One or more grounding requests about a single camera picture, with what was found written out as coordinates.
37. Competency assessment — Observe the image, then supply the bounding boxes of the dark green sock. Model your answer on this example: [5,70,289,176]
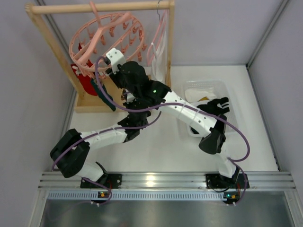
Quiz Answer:
[90,79,116,112]

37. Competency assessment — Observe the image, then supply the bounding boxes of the red sock with trim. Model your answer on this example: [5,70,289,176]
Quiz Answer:
[71,64,97,96]

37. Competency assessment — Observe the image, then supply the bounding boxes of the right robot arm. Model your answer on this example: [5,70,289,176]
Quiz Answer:
[106,61,240,184]

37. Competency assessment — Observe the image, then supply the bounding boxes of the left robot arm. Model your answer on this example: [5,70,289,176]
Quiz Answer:
[50,111,151,185]

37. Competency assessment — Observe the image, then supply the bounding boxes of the pink round clip hanger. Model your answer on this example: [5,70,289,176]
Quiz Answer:
[69,1,147,78]

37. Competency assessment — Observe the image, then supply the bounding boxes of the white mesh laundry bag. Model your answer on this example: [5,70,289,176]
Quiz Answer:
[151,15,168,84]

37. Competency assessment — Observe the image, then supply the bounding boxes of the white plastic laundry basket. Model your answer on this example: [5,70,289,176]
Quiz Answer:
[182,79,239,128]

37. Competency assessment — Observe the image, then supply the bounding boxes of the yellow sock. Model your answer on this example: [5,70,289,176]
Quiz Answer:
[200,97,210,101]

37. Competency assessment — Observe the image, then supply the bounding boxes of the black sock white stripes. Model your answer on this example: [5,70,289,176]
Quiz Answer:
[197,97,230,116]

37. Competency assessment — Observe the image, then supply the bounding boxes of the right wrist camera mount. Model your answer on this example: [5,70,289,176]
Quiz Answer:
[106,48,126,74]

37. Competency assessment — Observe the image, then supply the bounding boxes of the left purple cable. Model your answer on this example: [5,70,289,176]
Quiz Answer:
[51,111,162,199]

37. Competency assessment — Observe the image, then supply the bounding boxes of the purple cable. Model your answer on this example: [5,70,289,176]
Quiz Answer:
[94,56,250,164]
[51,111,162,199]

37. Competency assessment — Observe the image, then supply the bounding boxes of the pink wire hanger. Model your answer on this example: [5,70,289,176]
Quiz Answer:
[146,0,168,66]

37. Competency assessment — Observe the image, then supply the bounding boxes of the wooden clothes rack frame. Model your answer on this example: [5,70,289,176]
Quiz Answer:
[25,0,175,113]

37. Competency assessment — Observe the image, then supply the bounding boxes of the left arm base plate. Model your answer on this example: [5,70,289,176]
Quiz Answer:
[80,174,122,189]

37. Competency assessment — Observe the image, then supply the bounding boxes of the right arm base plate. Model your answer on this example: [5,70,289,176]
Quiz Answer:
[205,174,250,192]

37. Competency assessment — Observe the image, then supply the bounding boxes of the aluminium mounting rail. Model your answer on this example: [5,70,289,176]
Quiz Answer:
[38,172,296,191]

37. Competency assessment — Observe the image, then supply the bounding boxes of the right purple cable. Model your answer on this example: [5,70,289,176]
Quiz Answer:
[94,56,250,164]

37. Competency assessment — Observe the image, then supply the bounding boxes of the white slotted cable duct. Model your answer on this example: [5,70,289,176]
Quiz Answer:
[47,190,238,201]

